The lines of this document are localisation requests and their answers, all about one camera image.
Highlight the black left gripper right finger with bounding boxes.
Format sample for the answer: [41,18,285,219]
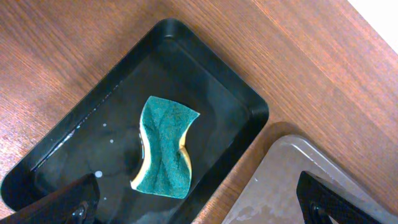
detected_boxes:
[296,171,381,224]

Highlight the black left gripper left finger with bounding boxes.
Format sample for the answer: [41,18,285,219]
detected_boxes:
[1,174,100,224]

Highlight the green yellow sponge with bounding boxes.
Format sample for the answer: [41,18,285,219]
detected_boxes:
[130,96,200,199]

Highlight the black wash tray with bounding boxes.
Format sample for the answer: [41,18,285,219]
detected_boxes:
[1,19,269,223]

